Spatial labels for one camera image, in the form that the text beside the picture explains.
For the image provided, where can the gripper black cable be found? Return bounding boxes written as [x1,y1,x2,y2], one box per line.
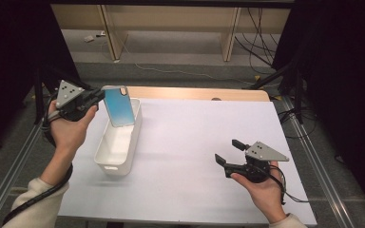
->
[1,93,74,227]
[266,163,311,206]

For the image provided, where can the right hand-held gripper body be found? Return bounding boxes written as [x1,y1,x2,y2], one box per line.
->
[223,141,290,184]

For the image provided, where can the light wooden desk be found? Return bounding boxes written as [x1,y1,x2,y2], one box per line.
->
[50,3,291,63]

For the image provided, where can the black cable bundle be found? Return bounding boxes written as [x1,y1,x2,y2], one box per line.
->
[233,8,287,75]

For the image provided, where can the aluminium rail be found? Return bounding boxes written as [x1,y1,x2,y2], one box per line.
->
[280,94,359,228]
[0,122,45,228]

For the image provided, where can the white plastic storage bin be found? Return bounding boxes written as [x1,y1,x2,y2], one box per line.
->
[93,98,144,177]

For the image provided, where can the black curtain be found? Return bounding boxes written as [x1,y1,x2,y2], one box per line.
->
[272,0,365,222]
[0,0,81,160]

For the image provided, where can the person's right hand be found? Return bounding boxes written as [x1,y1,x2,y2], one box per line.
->
[230,161,288,224]

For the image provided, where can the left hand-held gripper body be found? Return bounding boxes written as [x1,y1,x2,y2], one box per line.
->
[48,79,100,123]

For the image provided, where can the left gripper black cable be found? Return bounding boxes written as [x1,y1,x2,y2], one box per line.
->
[1,93,74,227]

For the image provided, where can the white table cover sheet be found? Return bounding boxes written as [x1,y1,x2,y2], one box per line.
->
[58,98,318,227]

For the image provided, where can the wooden table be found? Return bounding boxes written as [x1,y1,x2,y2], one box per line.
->
[125,85,271,103]

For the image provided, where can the iridescent blue phone case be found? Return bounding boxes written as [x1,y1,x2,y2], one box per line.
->
[102,85,137,128]

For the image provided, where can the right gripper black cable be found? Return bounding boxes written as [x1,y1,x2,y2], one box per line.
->
[266,163,311,206]

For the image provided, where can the person's left hand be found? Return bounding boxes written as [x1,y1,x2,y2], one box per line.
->
[48,100,99,154]

